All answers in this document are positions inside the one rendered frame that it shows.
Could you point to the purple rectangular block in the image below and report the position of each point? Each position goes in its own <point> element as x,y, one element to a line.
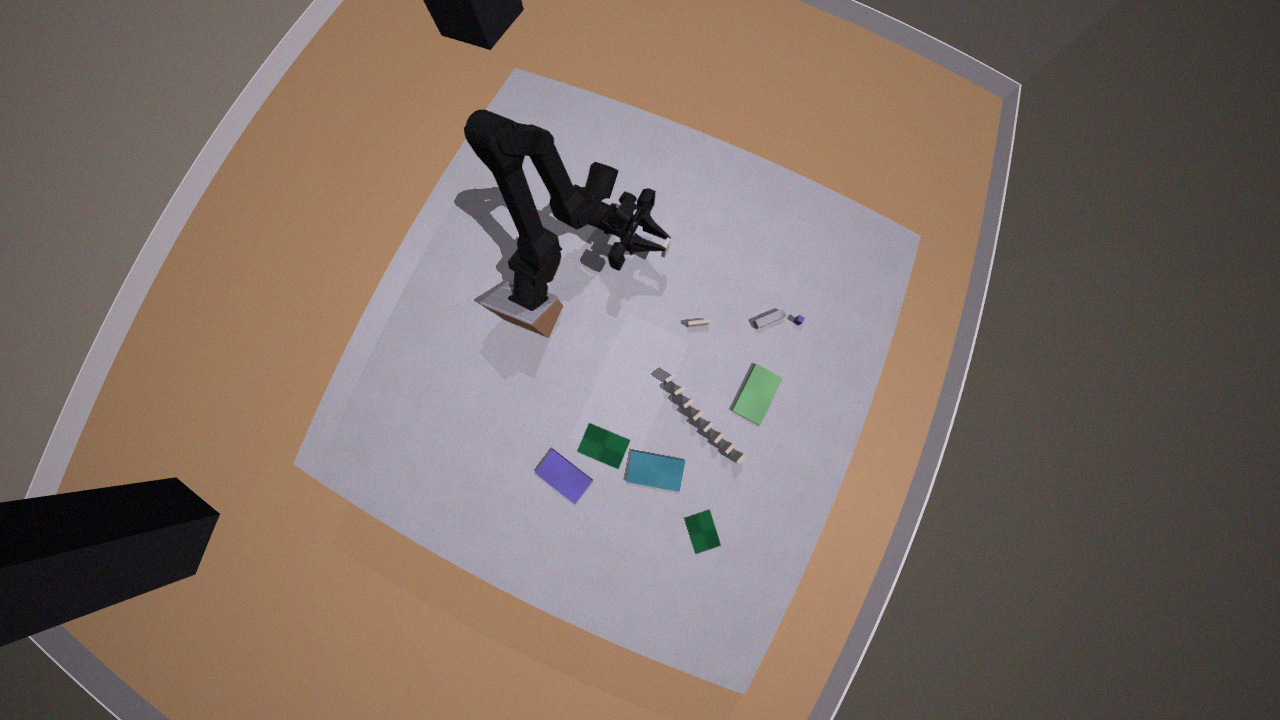
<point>563,476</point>

